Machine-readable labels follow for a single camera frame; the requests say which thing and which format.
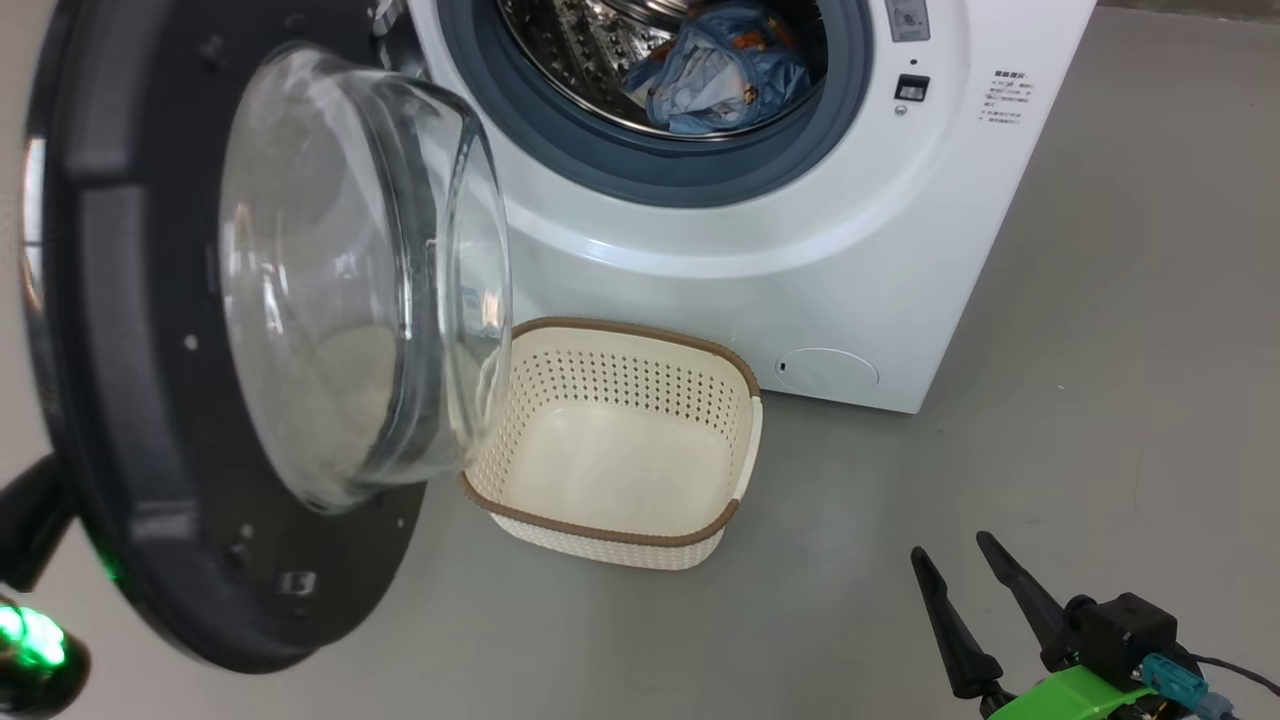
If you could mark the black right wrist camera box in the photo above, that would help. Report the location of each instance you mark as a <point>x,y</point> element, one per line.
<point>1125,635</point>

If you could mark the round drain filter cover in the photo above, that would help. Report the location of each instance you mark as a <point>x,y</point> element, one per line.
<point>827,371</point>

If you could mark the perforated steel washer drum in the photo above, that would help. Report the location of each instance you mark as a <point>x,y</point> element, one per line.
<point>570,50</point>

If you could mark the grey rubber door gasket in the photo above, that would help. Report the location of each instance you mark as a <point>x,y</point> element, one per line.
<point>650,170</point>

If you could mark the blue cartoon print clothing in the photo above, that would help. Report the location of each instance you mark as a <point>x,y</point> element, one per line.
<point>720,75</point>

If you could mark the black glass washing machine door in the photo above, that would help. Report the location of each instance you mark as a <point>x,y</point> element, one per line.
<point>130,350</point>

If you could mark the teal right camera connector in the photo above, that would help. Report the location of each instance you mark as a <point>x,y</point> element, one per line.
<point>1175,682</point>

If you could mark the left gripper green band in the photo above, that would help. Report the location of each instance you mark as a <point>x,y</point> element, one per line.
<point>40,665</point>

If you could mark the grey warning sticker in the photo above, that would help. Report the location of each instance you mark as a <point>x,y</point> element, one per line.
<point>907,18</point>

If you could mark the white front-load washing machine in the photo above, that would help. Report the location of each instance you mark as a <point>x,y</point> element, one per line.
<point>850,260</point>

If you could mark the black door latch socket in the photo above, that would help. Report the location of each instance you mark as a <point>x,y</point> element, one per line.
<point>912,88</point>

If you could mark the cream perforated laundry basket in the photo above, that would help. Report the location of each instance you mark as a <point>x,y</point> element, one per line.
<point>620,460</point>

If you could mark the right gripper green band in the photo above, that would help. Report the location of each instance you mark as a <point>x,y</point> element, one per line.
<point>1075,698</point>

